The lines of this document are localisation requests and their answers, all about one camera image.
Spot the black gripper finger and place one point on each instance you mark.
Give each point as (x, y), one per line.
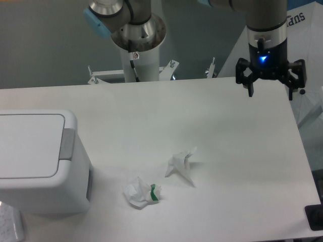
(247, 81)
(293, 75)

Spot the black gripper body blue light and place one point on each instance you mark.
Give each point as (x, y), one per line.
(268, 52)

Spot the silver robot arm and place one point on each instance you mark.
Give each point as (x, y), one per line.
(136, 31)

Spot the grey trash can push button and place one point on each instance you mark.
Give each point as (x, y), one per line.
(67, 144)

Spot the white trash can body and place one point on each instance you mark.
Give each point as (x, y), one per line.
(67, 191)

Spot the white trash can lid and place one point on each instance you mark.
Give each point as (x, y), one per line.
(30, 145)

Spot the crumpled white paper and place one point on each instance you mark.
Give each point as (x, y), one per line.
(180, 163)

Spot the black device at table edge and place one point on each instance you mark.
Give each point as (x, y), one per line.
(314, 216)

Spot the crumpled paper with green stripe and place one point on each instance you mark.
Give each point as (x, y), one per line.
(140, 194)

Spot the white patterned object bottom left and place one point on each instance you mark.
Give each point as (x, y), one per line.
(11, 224)

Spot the white metal mounting frame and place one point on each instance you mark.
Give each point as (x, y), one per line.
(165, 73)

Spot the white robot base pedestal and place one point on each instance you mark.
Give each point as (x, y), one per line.
(140, 66)

